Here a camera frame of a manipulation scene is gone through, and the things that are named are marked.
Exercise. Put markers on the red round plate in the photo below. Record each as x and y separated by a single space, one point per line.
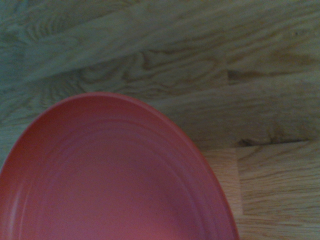
112 175

